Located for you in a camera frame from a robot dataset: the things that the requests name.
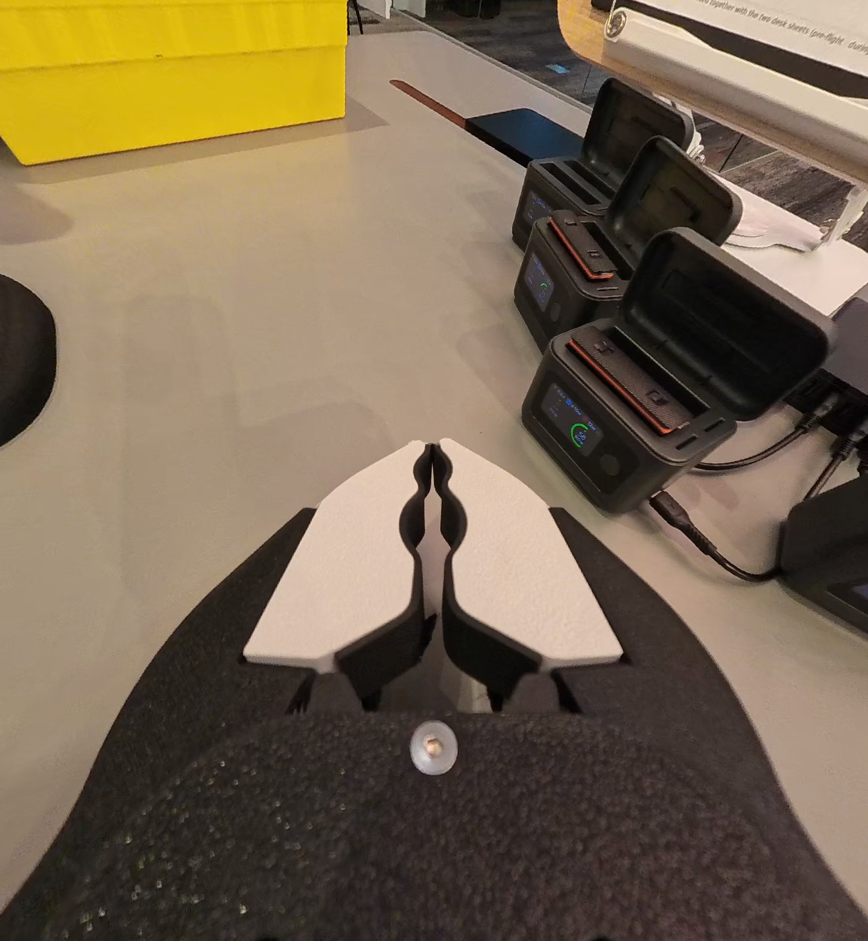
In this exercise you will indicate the black battery charger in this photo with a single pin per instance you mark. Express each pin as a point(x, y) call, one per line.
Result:
point(846, 559)
point(633, 125)
point(677, 191)
point(728, 331)

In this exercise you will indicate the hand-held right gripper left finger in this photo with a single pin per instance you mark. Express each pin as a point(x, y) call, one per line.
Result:
point(346, 574)

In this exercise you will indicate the yellow plastic bin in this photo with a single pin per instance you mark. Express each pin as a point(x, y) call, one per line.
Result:
point(155, 74)

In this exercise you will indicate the instruction board on stand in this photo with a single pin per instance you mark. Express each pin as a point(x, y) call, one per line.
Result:
point(802, 27)

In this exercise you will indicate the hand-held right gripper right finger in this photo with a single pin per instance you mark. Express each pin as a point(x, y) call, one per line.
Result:
point(530, 574)

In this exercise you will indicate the black honeycomb pad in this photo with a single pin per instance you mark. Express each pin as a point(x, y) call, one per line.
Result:
point(1, 368)

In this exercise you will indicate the white stand base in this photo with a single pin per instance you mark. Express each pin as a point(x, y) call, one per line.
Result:
point(824, 265)

